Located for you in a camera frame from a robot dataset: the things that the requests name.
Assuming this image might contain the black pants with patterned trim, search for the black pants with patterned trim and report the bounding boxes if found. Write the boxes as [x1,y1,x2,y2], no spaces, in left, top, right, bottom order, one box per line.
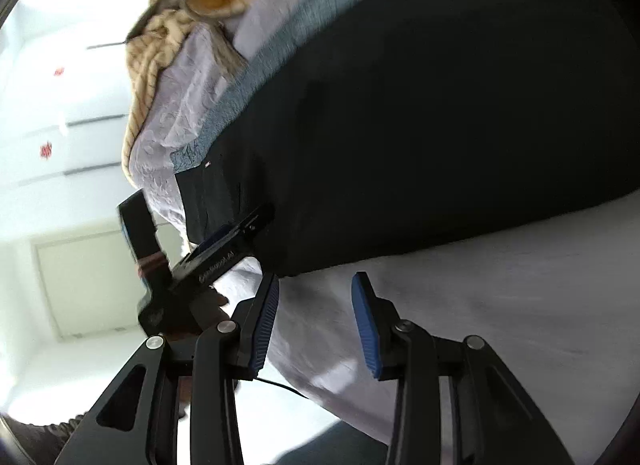
[174,0,639,277]

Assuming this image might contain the person's hand on gripper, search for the person's hand on gripper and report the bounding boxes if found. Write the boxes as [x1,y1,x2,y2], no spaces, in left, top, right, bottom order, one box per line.
[164,288,231,421]

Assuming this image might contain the white cabinet door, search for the white cabinet door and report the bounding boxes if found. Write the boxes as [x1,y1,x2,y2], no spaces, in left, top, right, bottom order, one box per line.
[29,226,187,341]

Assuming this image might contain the lavender embossed bed blanket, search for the lavender embossed bed blanket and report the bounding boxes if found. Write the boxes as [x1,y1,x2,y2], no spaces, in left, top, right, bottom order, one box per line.
[131,0,639,464]

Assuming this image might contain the person's jeans leg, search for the person's jeans leg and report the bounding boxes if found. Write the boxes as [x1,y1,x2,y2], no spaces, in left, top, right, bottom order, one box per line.
[276,422,387,465]

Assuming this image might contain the beige striped robe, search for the beige striped robe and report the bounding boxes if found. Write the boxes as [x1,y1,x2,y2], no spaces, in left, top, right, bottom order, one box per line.
[122,0,253,180]

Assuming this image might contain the thin black cable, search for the thin black cable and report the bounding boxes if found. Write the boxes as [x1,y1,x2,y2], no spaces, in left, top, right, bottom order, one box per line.
[240,376,309,398]

